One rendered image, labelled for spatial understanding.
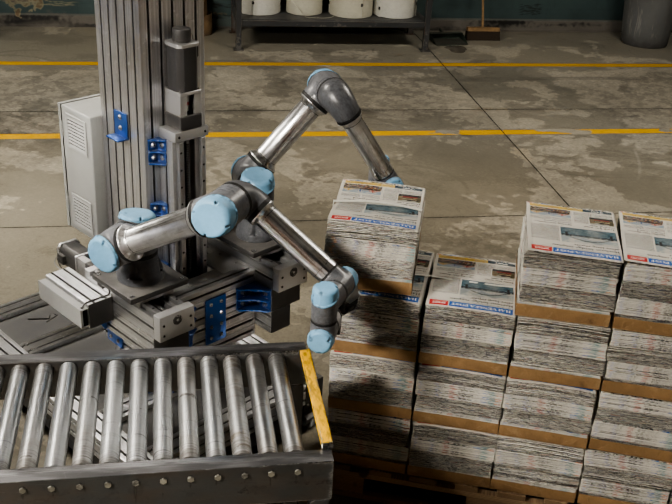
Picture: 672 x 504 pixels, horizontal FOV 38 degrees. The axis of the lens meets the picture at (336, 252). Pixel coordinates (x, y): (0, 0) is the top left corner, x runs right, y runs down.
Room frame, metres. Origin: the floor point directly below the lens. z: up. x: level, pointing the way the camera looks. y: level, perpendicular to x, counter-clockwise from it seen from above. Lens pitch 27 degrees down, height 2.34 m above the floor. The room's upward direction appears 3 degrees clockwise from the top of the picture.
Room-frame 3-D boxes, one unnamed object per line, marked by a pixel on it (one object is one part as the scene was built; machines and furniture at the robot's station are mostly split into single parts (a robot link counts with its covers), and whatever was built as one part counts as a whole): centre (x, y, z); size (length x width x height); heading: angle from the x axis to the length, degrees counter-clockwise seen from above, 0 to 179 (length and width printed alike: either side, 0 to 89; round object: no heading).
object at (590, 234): (2.73, -0.73, 1.06); 0.37 x 0.29 x 0.01; 171
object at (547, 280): (2.75, -0.73, 0.95); 0.38 x 0.29 x 0.23; 171
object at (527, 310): (2.74, -0.73, 0.86); 0.38 x 0.29 x 0.04; 171
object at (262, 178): (3.09, 0.29, 0.98); 0.13 x 0.12 x 0.14; 19
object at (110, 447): (2.05, 0.56, 0.77); 0.47 x 0.05 x 0.05; 11
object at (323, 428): (2.14, 0.03, 0.81); 0.43 x 0.03 x 0.02; 11
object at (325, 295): (2.37, 0.02, 0.97); 0.11 x 0.08 x 0.11; 159
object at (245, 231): (3.08, 0.28, 0.87); 0.15 x 0.15 x 0.10
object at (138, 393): (2.06, 0.50, 0.77); 0.47 x 0.05 x 0.05; 11
